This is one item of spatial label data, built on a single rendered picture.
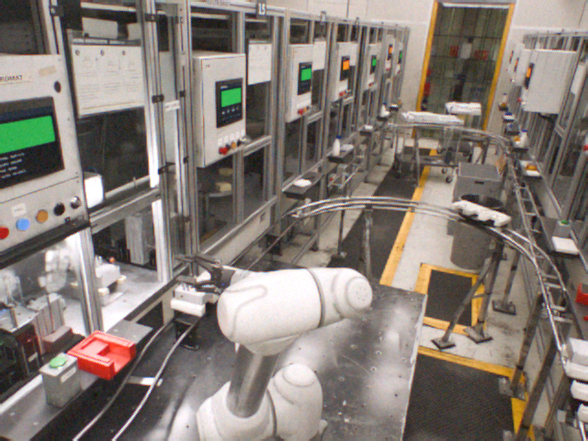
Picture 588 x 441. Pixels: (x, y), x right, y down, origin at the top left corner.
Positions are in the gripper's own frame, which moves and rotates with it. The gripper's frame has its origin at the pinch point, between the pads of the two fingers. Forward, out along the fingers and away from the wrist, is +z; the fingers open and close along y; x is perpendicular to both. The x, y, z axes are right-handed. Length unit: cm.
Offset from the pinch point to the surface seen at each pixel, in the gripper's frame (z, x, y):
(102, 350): 11.8, 30.1, -17.8
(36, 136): 18, 35, 52
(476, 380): -122, -124, -111
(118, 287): 33.8, -3.6, -18.3
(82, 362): 13.4, 37.0, -17.7
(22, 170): 18, 41, 44
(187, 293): 7.5, -12.9, -19.7
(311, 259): 20, -233, -112
